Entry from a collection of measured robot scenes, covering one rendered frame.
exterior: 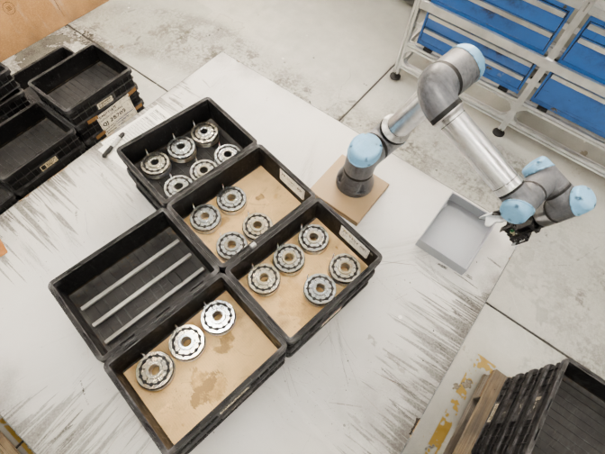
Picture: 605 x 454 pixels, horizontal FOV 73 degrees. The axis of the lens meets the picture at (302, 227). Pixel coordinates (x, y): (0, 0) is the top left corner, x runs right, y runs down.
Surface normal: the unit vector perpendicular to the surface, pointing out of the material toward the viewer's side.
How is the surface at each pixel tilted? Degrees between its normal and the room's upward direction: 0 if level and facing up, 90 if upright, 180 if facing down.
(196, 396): 0
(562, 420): 0
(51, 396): 0
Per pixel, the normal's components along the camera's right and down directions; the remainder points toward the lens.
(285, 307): 0.05, -0.48
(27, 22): 0.78, 0.37
